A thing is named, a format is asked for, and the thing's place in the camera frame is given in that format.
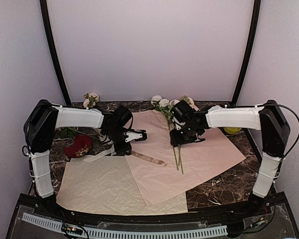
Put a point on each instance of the black frame post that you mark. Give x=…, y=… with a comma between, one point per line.
x=53, y=51
x=248, y=51

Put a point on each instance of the cream printed ribbon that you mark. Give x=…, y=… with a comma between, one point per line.
x=108, y=148

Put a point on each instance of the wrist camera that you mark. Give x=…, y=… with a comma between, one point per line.
x=182, y=111
x=136, y=135

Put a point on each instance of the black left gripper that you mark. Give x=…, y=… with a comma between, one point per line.
x=121, y=149

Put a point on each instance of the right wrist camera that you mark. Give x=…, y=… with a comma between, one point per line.
x=182, y=111

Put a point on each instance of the pink fake flower bunch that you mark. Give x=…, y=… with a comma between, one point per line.
x=91, y=99

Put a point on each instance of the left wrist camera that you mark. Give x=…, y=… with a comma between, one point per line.
x=136, y=135

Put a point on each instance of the grey slotted cable duct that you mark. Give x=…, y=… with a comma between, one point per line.
x=124, y=231

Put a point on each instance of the yellow-green plastic bowl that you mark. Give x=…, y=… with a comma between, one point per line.
x=232, y=130

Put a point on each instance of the left black frame post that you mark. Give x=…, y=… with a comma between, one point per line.
x=53, y=51

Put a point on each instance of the cream wrapping paper sheet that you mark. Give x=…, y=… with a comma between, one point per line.
x=107, y=187

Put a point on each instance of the right black frame post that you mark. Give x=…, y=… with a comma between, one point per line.
x=248, y=51

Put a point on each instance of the pink wrapping paper sheet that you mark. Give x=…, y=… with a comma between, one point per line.
x=201, y=161

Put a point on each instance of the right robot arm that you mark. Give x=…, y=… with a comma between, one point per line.
x=268, y=118

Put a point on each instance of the tan satin ribbon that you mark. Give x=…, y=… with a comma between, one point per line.
x=149, y=159

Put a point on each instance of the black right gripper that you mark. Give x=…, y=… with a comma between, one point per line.
x=175, y=140

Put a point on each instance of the small circuit board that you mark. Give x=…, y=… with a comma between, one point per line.
x=71, y=229

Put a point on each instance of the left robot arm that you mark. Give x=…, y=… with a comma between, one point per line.
x=46, y=118

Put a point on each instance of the red floral bowl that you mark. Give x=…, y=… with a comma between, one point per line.
x=78, y=146

